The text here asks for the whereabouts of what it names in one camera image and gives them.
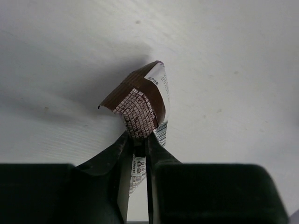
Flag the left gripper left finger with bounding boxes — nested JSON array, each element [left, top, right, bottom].
[[70, 133, 128, 224]]

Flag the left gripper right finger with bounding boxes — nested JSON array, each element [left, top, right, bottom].
[[145, 133, 181, 224]]

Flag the brown snack packet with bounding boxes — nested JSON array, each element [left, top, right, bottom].
[[99, 61, 170, 194]]

